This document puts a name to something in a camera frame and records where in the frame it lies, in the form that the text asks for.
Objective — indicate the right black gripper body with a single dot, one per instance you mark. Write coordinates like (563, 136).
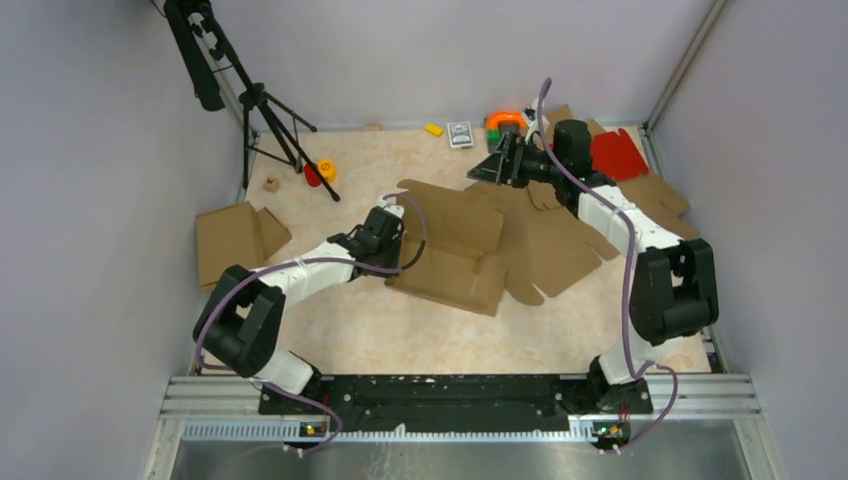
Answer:
(530, 166)

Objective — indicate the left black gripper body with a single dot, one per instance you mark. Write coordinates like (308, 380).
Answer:
(389, 252)

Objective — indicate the brown cardboard box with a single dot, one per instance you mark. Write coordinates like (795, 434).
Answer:
(453, 237)
(236, 235)

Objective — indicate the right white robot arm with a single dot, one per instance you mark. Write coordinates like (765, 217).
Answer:
(669, 284)

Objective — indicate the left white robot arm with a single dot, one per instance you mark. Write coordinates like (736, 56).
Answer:
(241, 323)

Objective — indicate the playing card deck box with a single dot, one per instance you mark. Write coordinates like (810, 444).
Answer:
(460, 135)

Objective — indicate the folded brown cardboard box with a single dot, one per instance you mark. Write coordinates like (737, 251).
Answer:
(236, 235)

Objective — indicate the orange horseshoe toy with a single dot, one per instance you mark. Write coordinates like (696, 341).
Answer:
(496, 119)

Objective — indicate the yellow small block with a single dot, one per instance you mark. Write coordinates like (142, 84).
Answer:
(434, 129)

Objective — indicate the large brown cardboard sheet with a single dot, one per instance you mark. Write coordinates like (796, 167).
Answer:
(546, 249)

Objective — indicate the red flat cardboard blank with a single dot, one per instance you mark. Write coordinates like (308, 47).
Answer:
(616, 155)

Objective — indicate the yellow round toy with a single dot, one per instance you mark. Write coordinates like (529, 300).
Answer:
(328, 170)

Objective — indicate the red round toy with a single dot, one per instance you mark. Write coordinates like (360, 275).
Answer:
(312, 176)

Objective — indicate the small wooden cube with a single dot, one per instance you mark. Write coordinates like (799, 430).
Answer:
(271, 184)

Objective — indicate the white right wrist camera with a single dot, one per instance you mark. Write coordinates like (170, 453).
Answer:
(531, 118)

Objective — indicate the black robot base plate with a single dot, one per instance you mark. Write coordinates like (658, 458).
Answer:
(499, 403)

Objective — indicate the black camera tripod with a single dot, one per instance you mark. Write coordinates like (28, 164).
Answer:
(220, 80)

